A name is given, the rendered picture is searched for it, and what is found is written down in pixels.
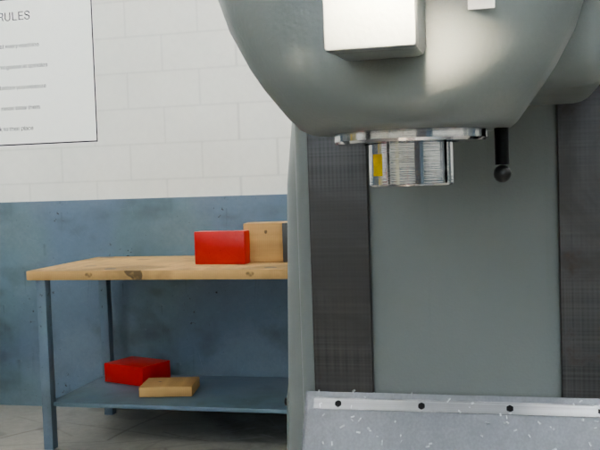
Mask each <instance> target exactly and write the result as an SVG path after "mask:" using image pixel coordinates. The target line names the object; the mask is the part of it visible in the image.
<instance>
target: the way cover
mask: <svg viewBox="0 0 600 450"><path fill-rule="evenodd" d="M364 396H366V398H364ZM448 398H451V399H450V400H449V402H447V400H448ZM580 400H582V402H579V401H580ZM471 402H474V404H471ZM321 403H322V404H321ZM573 403H574V404H575V405H573ZM320 404H321V407H320ZM590 404H593V405H594V407H589V405H590ZM351 405H352V408H351ZM469 406H470V407H471V408H470V407H469ZM350 408H351V409H350ZM599 408H600V399H598V398H564V397H530V396H464V395H430V394H412V395H411V394H396V393H362V392H328V391H320V392H318V391H305V401H304V423H303V435H302V445H301V450H552V449H554V448H556V449H557V450H600V409H599ZM458 410H460V412H461V413H460V412H459V411H458ZM509 412H512V414H509ZM324 413H325V414H324ZM499 413H501V414H502V416H500V414H499ZM323 414H324V415H323ZM322 415H323V416H322ZM506 415H507V419H506ZM351 416H354V417H353V418H351ZM360 418H361V419H360ZM351 419H352V420H353V421H352V420H351ZM582 419H584V421H582ZM359 420H360V421H359ZM394 421H396V423H394ZM506 421H508V422H509V424H507V423H506V424H504V422H506ZM538 421H539V422H540V423H541V424H539V423H538ZM597 421H599V422H597ZM485 422H488V423H489V425H488V424H485ZM342 425H345V427H343V428H340V427H341V426H342ZM550 426H551V427H552V428H550ZM367 427H369V429H371V431H369V430H368V429H367ZM594 428H597V429H594ZM514 429H517V430H516V431H513V430H514ZM553 429H554V430H553ZM356 431H360V434H359V433H356ZM480 434H482V435H483V437H482V436H481V435H480ZM400 435H402V436H401V437H400ZM529 435H530V437H529ZM376 436H378V437H376ZM381 440H383V445H381ZM401 440H402V442H401ZM321 441H323V442H324V444H322V442H321ZM331 441H333V446H332V445H331ZM400 442H401V443H400ZM588 442H590V443H591V445H592V446H590V444H589V443H588ZM429 443H432V445H429ZM428 445H429V447H426V446H428Z"/></svg>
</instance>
